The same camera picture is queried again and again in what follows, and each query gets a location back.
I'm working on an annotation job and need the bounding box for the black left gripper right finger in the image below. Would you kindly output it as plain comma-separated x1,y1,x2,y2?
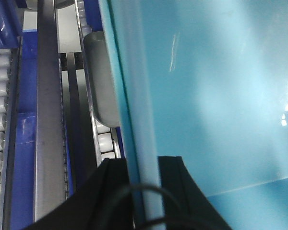
158,156,231,230

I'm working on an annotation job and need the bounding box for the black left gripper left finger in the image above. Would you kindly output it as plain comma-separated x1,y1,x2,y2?
27,159,133,230

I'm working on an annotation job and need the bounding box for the light blue plastic bin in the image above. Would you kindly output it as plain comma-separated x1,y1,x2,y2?
99,0,288,230

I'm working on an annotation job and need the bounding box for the white roller track right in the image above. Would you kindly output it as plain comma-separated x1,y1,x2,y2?
74,0,121,164

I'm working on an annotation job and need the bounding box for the grey cylinder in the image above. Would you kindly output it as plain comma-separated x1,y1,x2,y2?
84,31,120,127

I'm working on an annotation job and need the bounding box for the black cable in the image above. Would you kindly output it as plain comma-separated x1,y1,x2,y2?
115,183,176,230

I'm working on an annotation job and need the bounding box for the grey metal divider rail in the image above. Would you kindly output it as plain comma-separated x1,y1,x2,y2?
34,0,66,221

